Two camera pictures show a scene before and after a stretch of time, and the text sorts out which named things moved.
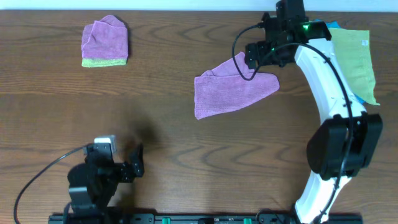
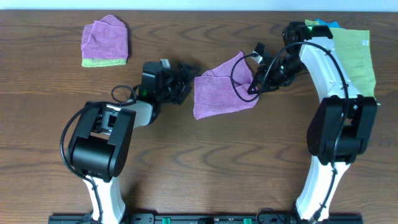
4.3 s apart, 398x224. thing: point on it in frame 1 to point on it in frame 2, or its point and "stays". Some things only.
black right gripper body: x=262 y=48 to x=279 y=73
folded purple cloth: x=106 y=38 stays
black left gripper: x=126 y=171 to x=179 y=83
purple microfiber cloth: x=231 y=85 stays
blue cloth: x=333 y=25 stays
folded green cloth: x=91 y=63 stays
